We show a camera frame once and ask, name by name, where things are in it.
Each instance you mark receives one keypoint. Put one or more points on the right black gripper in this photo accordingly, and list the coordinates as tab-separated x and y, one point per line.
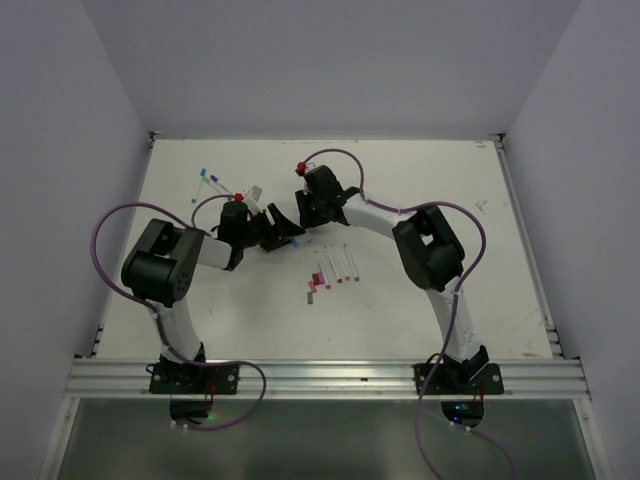
306	219

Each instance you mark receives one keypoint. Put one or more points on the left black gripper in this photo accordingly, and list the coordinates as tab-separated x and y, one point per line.
285	230

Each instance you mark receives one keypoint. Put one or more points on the purple capped marker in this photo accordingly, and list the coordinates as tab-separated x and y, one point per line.
322	272

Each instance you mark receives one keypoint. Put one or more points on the brown capped marker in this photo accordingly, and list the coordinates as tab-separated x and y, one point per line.
332	265

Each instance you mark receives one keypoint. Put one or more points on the dark blue capped marker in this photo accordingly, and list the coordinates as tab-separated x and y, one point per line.
219	187

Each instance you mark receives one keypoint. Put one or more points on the thin light blue marker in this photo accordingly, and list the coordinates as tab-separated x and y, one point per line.
198	189

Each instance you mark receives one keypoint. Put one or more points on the pink capped marker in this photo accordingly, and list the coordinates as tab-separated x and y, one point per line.
343	268

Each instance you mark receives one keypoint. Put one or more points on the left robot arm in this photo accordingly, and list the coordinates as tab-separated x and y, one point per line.
160	270

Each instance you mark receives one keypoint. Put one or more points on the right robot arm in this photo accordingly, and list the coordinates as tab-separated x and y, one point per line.
432	257

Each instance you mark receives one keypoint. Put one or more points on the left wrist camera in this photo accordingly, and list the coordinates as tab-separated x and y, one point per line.
252	198

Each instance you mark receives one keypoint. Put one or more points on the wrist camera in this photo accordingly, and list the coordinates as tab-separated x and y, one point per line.
304	170
252	198

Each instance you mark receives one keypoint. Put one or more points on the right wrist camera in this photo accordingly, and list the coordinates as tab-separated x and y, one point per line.
304	170

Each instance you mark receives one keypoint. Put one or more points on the aluminium rail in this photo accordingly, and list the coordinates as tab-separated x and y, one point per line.
554	379

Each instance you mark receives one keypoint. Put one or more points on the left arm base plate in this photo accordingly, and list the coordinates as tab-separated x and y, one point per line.
183	379

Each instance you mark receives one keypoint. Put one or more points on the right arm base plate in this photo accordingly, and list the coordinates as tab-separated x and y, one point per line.
447	381

